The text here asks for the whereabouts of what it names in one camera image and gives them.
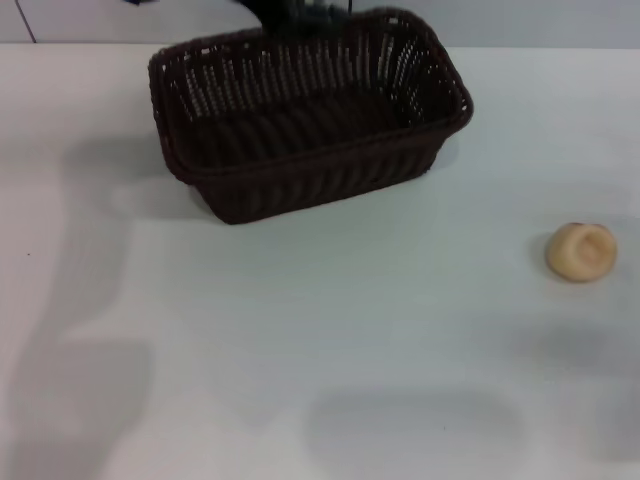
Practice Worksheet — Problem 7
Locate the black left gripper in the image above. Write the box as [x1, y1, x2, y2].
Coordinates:
[238, 0, 352, 35]

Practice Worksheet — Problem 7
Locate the black woven plastic basket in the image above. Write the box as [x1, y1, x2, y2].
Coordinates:
[147, 6, 475, 226]

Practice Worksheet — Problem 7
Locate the peach shaped cream bun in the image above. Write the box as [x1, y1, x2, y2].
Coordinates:
[544, 222, 619, 285]

